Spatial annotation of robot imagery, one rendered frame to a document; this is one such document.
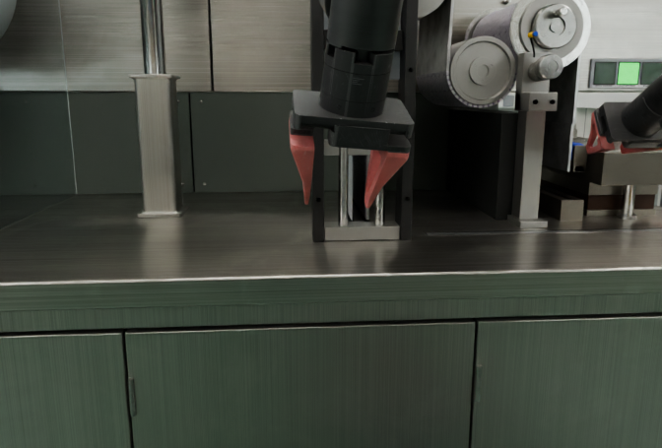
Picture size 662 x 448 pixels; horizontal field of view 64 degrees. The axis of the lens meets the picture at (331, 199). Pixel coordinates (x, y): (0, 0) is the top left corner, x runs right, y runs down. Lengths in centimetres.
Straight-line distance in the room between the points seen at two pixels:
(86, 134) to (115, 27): 26
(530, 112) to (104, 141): 94
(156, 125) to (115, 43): 34
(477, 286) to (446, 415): 21
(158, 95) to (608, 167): 84
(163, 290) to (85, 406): 22
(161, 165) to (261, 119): 32
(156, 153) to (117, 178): 32
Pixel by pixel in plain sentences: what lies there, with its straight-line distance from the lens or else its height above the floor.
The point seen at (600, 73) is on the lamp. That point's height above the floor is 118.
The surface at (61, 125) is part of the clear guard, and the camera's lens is 134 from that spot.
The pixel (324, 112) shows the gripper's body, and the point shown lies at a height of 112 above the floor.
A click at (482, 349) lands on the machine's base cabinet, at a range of 83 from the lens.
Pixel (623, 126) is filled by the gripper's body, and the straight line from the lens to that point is 92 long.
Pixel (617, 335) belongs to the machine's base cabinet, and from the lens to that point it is 91.
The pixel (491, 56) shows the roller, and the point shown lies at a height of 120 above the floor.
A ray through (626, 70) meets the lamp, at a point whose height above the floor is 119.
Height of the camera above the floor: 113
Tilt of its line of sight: 11 degrees down
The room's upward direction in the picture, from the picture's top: straight up
